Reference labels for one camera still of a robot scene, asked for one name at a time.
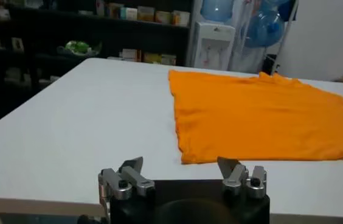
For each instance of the white water dispenser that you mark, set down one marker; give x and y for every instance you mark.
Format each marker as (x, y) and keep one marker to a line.
(212, 45)

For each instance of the orange t-shirt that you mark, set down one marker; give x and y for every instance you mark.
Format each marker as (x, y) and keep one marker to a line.
(250, 121)

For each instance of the red white medicine box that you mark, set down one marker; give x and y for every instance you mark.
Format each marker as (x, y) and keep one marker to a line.
(130, 54)

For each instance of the yellow orange medicine box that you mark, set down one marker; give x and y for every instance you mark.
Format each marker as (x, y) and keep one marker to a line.
(145, 13)

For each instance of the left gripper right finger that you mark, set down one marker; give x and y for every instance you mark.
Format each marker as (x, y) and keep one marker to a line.
(241, 179)

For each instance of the white metal jug rack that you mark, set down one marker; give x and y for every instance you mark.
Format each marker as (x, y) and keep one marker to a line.
(285, 36)

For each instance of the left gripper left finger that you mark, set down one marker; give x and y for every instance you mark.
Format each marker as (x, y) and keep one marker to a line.
(129, 178)

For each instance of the green white bowl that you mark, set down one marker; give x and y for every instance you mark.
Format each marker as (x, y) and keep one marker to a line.
(78, 47)

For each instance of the black shelving unit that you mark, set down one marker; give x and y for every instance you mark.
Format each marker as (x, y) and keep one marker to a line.
(68, 33)

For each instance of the blue water jug with label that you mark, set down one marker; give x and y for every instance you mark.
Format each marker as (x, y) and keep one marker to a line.
(217, 9)

